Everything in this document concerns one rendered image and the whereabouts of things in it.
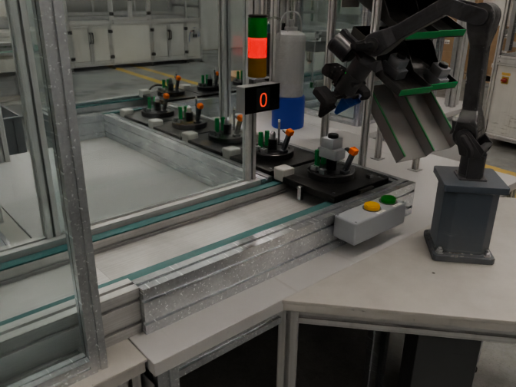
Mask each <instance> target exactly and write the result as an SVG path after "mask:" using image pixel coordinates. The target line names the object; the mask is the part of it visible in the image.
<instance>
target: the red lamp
mask: <svg viewBox="0 0 516 387"><path fill-rule="evenodd" d="M266 53H267V38H248V58H266Z"/></svg>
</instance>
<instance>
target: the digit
mask: <svg viewBox="0 0 516 387"><path fill-rule="evenodd" d="M266 109H270V87H265V88H257V89H256V111H261V110H266Z"/></svg>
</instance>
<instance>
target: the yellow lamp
mask: <svg viewBox="0 0 516 387"><path fill-rule="evenodd" d="M248 77H250V78H265V77H266V58H248Z"/></svg>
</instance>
